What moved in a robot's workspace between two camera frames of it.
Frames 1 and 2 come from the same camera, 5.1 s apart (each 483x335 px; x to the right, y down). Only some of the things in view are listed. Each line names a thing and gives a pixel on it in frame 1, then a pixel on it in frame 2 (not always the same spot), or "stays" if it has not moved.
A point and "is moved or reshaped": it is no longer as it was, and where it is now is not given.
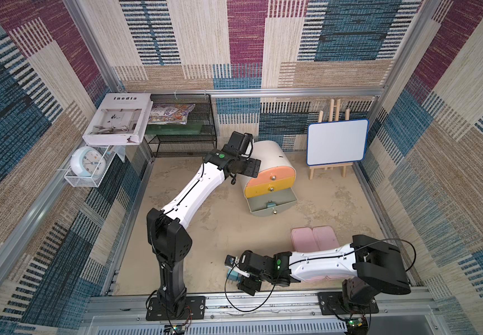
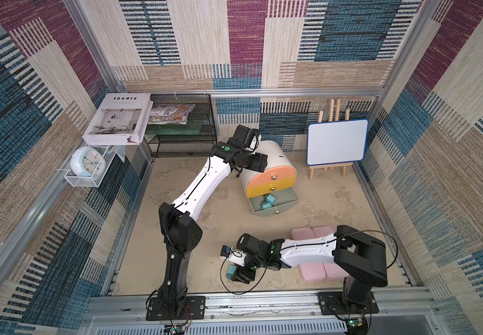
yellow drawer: x=259 y=188 stays
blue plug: x=232 y=275 is moved or reshaped
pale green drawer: x=284 y=199 stays
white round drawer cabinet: x=273 y=188 stays
